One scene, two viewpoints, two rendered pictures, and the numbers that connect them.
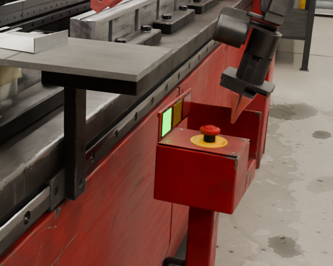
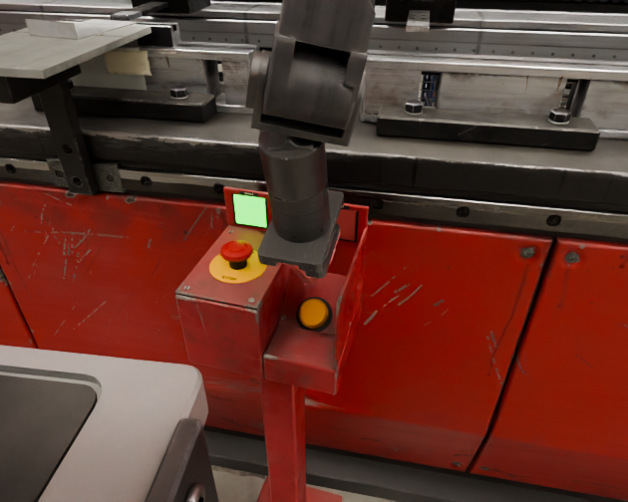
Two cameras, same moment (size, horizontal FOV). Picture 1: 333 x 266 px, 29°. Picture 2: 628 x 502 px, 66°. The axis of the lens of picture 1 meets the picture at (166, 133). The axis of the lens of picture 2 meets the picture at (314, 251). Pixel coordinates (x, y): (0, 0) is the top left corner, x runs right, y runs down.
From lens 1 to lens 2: 137 cm
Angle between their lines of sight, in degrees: 77
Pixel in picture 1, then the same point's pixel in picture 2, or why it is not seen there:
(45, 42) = (41, 28)
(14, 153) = (24, 118)
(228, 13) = not seen: hidden behind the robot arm
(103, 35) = (396, 88)
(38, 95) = (134, 96)
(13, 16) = (452, 48)
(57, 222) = (72, 202)
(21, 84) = (157, 85)
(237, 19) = not seen: hidden behind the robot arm
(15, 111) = (82, 94)
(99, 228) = (183, 263)
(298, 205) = not seen: outside the picture
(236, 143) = (230, 291)
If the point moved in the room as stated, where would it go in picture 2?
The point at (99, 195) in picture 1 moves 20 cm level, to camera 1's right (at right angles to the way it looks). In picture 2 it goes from (176, 230) to (148, 312)
